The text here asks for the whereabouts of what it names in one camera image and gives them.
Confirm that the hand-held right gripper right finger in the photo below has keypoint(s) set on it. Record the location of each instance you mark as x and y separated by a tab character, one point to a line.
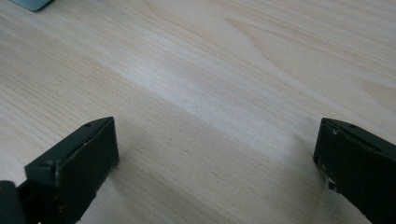
361	165

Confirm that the grey flat object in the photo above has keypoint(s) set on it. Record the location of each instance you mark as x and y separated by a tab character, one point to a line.
31	3

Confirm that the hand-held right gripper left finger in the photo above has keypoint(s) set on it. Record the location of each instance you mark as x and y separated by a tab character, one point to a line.
77	168

